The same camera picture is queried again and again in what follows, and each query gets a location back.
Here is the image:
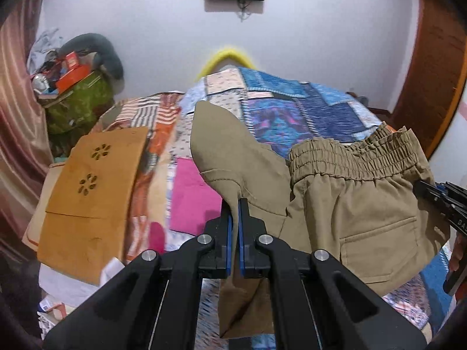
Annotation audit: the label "grey neck pillow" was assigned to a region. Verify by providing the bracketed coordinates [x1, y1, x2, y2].
[58, 33, 123, 80]

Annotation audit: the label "brown wooden wardrobe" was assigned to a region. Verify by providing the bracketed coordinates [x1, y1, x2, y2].
[391, 0, 466, 157]

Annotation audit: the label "pink cloth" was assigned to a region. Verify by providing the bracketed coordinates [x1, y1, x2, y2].
[169, 158, 222, 235]

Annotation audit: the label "blue patchwork bed cover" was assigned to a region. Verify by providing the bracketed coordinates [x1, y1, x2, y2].
[171, 67, 432, 330]

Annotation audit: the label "orange red box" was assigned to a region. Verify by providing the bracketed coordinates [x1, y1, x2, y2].
[56, 51, 91, 93]

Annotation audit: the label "striped red curtain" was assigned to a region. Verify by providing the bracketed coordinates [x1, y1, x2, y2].
[0, 0, 55, 256]

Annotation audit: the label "olive green pants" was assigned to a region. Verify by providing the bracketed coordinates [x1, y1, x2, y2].
[189, 99, 451, 340]

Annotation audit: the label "light grey crumpled cloth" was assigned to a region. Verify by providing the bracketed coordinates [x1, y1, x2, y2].
[26, 28, 63, 75]

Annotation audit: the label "person's right hand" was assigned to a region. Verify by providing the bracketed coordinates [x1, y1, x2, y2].
[449, 233, 466, 272]

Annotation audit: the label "orange floral blanket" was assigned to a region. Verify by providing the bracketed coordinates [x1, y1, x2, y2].
[91, 92, 184, 262]

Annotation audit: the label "yellow curved footboard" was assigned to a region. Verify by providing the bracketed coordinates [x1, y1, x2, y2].
[196, 48, 257, 81]

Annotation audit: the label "green patterned basket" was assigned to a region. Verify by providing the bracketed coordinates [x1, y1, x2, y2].
[43, 70, 114, 158]

